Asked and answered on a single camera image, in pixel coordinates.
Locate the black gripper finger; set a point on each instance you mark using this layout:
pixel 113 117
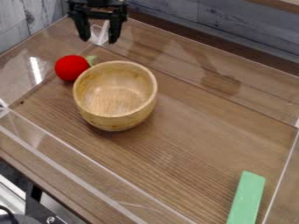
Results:
pixel 114 29
pixel 82 23

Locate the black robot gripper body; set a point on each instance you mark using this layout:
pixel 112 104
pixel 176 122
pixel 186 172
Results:
pixel 101 9

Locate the red felt ball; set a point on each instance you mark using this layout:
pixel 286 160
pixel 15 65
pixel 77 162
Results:
pixel 70 66

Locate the light wooden bowl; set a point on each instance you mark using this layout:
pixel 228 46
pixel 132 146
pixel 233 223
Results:
pixel 116 95

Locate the green tape strip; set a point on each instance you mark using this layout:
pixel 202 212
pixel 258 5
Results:
pixel 244 212

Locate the clear acrylic tray enclosure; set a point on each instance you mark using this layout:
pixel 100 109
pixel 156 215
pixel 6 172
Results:
pixel 226 119

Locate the black table frame bracket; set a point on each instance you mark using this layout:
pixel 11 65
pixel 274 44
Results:
pixel 37 210

